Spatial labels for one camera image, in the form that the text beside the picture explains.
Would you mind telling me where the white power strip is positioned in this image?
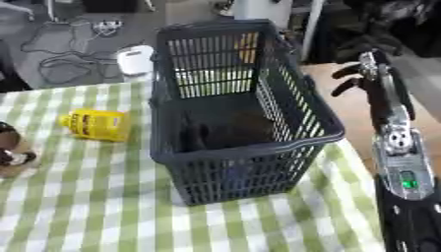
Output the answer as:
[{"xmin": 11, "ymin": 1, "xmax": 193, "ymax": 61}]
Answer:
[{"xmin": 91, "ymin": 19, "xmax": 124, "ymax": 37}]

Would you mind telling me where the yellow plastic bottle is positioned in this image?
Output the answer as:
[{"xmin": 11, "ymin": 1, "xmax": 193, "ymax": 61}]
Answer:
[{"xmin": 58, "ymin": 108, "xmax": 131, "ymax": 143}]

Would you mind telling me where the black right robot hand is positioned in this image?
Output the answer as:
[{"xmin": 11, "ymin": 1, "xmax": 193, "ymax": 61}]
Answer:
[{"xmin": 329, "ymin": 48, "xmax": 417, "ymax": 133}]

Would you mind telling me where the black floor cable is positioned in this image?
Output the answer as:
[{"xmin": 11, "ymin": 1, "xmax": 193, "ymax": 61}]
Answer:
[{"xmin": 19, "ymin": 20, "xmax": 147, "ymax": 86}]

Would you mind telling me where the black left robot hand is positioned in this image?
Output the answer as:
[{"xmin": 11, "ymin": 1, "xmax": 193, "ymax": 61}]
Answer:
[{"xmin": 0, "ymin": 121, "xmax": 38, "ymax": 167}]

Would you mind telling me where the dark blue plastic basket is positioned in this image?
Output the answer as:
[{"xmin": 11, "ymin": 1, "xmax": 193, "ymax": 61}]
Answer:
[{"xmin": 148, "ymin": 19, "xmax": 347, "ymax": 207}]

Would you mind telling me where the dark object inside basket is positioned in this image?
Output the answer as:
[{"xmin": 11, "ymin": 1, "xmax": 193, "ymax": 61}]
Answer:
[{"xmin": 177, "ymin": 109, "xmax": 278, "ymax": 153}]

